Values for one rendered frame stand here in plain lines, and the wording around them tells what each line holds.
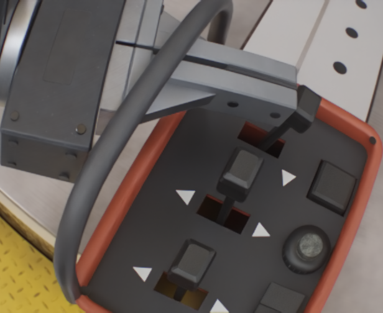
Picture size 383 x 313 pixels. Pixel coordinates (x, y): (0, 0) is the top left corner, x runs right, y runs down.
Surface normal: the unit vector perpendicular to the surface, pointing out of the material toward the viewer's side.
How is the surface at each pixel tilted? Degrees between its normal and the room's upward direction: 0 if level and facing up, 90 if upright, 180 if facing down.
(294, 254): 0
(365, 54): 0
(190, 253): 0
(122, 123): 12
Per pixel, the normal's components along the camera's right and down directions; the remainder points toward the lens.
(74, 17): 0.32, -0.34
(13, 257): 0.13, -0.44
